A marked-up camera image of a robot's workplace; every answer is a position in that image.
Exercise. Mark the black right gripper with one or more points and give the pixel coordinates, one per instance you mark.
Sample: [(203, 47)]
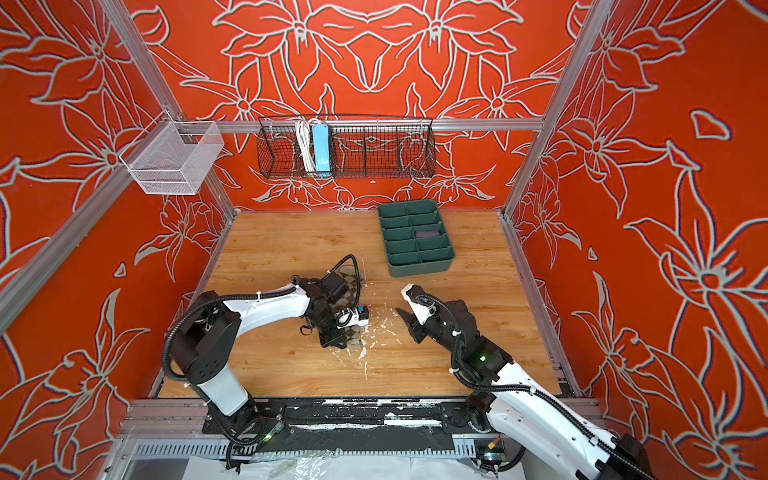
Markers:
[(414, 328)]

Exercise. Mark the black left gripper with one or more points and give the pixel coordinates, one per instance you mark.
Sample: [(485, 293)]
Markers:
[(337, 337)]

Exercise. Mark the green divided organizer tray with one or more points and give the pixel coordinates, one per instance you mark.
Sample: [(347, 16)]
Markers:
[(415, 238)]

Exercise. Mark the olive argyle patterned sock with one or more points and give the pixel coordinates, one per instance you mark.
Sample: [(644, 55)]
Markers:
[(353, 334)]

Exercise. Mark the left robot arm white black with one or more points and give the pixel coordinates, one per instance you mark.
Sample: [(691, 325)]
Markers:
[(198, 345)]

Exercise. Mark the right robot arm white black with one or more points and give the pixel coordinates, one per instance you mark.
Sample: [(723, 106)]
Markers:
[(514, 404)]

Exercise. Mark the light blue box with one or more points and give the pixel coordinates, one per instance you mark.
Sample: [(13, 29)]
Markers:
[(321, 144)]

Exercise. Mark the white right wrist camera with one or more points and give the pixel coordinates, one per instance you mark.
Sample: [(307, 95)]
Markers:
[(423, 305)]

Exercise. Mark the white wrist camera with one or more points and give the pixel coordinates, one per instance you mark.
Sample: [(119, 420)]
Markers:
[(423, 305), (353, 317)]

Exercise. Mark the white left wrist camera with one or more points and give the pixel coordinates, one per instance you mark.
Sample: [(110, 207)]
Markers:
[(353, 317)]

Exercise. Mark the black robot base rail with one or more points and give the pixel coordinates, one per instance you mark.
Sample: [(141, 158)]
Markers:
[(356, 425)]

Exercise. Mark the black wire wall basket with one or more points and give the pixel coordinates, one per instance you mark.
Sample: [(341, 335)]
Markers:
[(361, 148)]

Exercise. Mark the clear plastic wall bin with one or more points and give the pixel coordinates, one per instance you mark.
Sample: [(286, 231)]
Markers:
[(170, 157)]

